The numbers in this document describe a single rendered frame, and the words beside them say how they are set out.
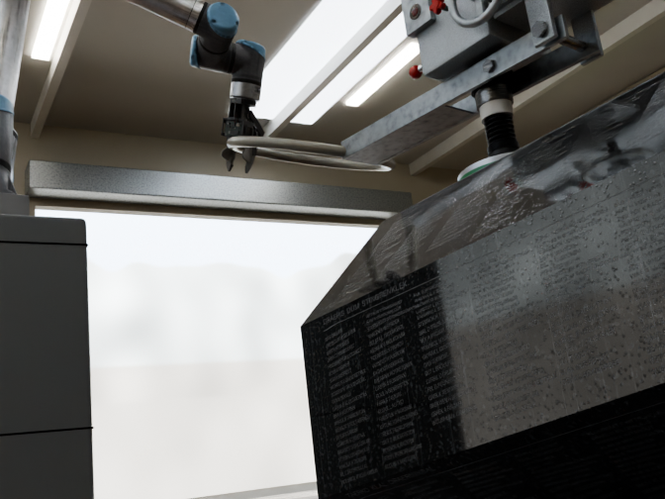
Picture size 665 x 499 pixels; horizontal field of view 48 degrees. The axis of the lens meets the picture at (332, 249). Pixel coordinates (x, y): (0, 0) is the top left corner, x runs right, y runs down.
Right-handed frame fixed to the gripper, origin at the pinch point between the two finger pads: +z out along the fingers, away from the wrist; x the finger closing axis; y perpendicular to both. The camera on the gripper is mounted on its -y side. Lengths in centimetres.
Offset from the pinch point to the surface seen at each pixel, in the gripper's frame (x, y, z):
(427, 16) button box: 64, 39, -35
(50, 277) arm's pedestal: 8, 82, 30
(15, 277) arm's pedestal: 4, 88, 31
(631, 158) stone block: 111, 97, -1
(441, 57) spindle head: 69, 40, -26
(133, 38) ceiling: -313, -339, -121
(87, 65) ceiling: -370, -353, -97
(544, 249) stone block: 101, 93, 11
